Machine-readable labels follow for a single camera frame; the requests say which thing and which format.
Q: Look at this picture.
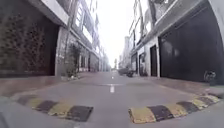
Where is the building with black garage gate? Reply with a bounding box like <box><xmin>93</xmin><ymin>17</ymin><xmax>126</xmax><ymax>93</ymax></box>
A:
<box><xmin>117</xmin><ymin>0</ymin><xmax>224</xmax><ymax>86</ymax></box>

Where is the parked bicycle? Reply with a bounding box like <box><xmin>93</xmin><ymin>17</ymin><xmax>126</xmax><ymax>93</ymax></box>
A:
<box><xmin>203</xmin><ymin>69</ymin><xmax>218</xmax><ymax>84</ymax></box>

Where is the yellow black speed bump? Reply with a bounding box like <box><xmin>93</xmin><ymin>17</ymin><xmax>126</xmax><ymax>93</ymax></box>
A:
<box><xmin>128</xmin><ymin>94</ymin><xmax>222</xmax><ymax>125</ymax></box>
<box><xmin>15</xmin><ymin>94</ymin><xmax>94</xmax><ymax>123</ymax></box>

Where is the grey asphalt road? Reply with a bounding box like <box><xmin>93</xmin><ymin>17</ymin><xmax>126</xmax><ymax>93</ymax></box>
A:
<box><xmin>0</xmin><ymin>70</ymin><xmax>224</xmax><ymax>128</ymax></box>

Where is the building with dark lattice gate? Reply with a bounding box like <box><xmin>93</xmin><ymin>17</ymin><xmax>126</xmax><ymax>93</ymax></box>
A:
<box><xmin>0</xmin><ymin>0</ymin><xmax>111</xmax><ymax>80</ymax></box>

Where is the parked vehicle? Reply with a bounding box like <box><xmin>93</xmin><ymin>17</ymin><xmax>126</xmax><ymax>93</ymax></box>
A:
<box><xmin>117</xmin><ymin>67</ymin><xmax>136</xmax><ymax>78</ymax></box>

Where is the potted bush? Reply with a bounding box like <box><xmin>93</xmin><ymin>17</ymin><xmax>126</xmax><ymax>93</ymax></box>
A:
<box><xmin>63</xmin><ymin>42</ymin><xmax>83</xmax><ymax>80</ymax></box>

